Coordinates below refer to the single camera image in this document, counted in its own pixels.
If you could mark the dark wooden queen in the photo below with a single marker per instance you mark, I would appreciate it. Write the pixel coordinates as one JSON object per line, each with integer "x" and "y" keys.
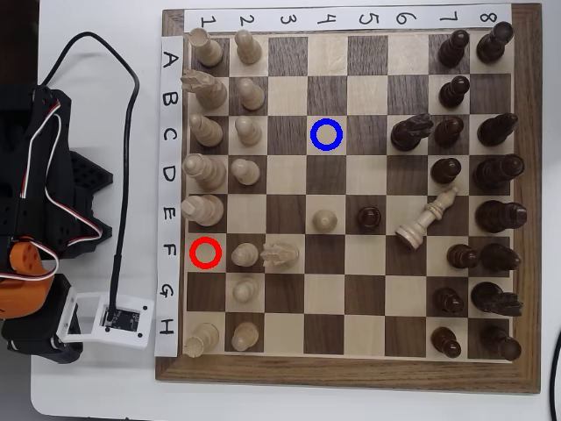
{"x": 497, "y": 172}

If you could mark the light wooden king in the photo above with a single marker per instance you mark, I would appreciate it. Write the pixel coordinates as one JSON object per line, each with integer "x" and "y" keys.
{"x": 207, "y": 210}

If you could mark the light wooden rook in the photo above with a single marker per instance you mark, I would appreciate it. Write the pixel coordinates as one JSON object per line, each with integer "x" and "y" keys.
{"x": 209, "y": 50}
{"x": 203, "y": 337}

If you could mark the dark wooden pawn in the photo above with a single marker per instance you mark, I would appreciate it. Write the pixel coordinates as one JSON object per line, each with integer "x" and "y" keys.
{"x": 370, "y": 218}
{"x": 451, "y": 50}
{"x": 462, "y": 257}
{"x": 453, "y": 93}
{"x": 449, "y": 301}
{"x": 448, "y": 132}
{"x": 446, "y": 342}
{"x": 445, "y": 171}

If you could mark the wooden chessboard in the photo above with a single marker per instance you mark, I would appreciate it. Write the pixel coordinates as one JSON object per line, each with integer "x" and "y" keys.
{"x": 285, "y": 57}

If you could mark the light wooden bishop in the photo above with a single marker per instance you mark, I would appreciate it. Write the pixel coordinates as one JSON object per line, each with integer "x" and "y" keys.
{"x": 421, "y": 223}
{"x": 209, "y": 133}

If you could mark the light wooden pawn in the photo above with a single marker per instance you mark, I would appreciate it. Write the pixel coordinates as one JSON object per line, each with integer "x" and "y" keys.
{"x": 324, "y": 220}
{"x": 252, "y": 96}
{"x": 246, "y": 172}
{"x": 244, "y": 337}
{"x": 248, "y": 131}
{"x": 244, "y": 290}
{"x": 244, "y": 254}
{"x": 248, "y": 50}

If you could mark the dark wooden king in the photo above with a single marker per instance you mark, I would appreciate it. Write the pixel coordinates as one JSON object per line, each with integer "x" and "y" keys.
{"x": 499, "y": 216}

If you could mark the black orange robot arm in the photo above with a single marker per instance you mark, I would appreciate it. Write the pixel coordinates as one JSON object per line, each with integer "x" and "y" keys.
{"x": 33, "y": 210}

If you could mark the white paper letter strip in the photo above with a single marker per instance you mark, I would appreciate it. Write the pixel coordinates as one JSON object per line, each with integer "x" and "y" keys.
{"x": 171, "y": 87}

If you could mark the dark wooden bishop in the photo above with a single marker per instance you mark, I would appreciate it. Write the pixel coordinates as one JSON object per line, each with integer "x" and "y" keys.
{"x": 500, "y": 258}
{"x": 495, "y": 130}

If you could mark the dark wooden rook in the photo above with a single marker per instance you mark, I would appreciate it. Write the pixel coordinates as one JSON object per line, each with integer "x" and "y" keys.
{"x": 493, "y": 46}
{"x": 502, "y": 344}

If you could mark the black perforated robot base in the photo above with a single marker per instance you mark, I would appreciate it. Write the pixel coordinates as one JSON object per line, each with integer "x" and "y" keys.
{"x": 92, "y": 175}

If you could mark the white paper number strip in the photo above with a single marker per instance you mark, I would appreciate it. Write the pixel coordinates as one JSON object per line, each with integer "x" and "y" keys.
{"x": 307, "y": 19}

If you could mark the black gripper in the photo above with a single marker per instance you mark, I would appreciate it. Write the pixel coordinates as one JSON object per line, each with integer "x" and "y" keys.
{"x": 41, "y": 344}

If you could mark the dark wooden knight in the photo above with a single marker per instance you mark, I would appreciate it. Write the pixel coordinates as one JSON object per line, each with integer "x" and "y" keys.
{"x": 407, "y": 133}
{"x": 493, "y": 298}

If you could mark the light wooden knight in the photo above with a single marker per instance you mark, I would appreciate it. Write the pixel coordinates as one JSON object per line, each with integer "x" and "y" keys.
{"x": 282, "y": 255}
{"x": 210, "y": 94}

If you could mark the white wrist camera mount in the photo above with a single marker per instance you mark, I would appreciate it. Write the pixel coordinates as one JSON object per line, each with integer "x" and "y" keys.
{"x": 146, "y": 316}

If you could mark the light wooden queen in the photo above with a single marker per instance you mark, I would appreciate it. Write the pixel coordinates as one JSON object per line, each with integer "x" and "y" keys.
{"x": 210, "y": 173}

